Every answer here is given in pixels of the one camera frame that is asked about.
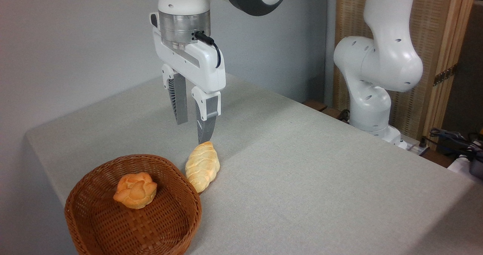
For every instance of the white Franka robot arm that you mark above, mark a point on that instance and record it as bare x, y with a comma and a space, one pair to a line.
381, 59

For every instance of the long pale bread loaf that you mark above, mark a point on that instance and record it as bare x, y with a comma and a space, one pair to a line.
202, 166

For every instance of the brown wicker basket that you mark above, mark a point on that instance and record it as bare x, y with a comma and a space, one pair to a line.
151, 228

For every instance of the round orange bread bun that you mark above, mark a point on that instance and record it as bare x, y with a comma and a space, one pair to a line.
135, 191

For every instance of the wooden woven folding screen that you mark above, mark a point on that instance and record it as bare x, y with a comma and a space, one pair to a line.
434, 21

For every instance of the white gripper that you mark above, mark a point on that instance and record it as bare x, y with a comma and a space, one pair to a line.
196, 64

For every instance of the metal screen hinge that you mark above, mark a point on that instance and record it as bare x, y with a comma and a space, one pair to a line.
445, 75

